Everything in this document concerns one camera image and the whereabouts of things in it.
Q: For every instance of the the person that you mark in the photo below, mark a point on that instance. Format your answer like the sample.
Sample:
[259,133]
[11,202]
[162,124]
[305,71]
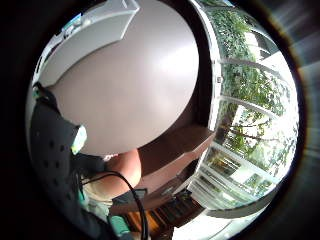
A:
[124,170]

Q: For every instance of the white flat panel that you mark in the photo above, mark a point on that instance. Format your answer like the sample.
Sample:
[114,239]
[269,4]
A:
[90,36]

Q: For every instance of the brown wooden bench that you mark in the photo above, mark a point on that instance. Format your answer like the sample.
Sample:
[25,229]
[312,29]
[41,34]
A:
[173,146]

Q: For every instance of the green trees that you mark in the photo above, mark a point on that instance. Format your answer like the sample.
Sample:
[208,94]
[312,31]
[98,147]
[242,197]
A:
[240,83]

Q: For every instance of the white window frame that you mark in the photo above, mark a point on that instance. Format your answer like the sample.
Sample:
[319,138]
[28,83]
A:
[216,66]

